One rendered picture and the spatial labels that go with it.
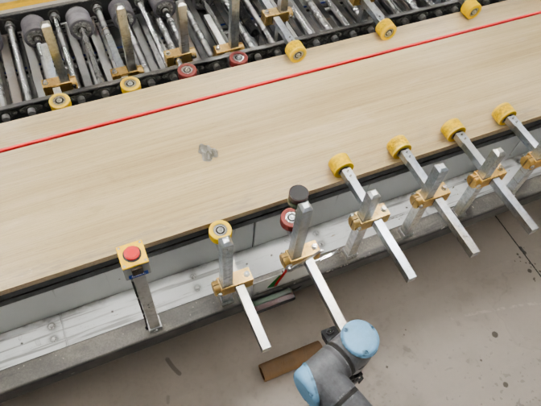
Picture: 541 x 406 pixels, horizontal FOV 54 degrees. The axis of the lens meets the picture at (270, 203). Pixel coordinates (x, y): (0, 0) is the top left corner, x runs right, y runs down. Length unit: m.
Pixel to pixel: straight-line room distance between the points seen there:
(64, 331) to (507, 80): 2.06
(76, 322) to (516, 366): 2.01
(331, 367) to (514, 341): 1.82
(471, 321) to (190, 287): 1.49
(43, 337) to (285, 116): 1.20
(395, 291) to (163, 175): 1.42
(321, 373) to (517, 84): 1.73
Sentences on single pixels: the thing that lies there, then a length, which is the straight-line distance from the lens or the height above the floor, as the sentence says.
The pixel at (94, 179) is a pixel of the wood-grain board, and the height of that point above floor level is 0.90.
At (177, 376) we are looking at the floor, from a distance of 2.57.
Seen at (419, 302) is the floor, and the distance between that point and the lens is 2.84.
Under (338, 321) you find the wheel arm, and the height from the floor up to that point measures 0.86.
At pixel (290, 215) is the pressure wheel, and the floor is 0.91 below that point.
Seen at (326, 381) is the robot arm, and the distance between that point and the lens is 1.23.
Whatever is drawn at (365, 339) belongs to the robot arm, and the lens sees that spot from 1.27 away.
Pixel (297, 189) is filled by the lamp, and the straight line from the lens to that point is 1.59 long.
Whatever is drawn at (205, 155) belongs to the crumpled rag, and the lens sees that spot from 1.98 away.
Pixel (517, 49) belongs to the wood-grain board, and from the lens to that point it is 2.78.
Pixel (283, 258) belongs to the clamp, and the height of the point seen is 0.87.
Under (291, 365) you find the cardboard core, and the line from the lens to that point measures 2.51.
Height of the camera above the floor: 2.47
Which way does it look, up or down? 57 degrees down
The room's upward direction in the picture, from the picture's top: 7 degrees clockwise
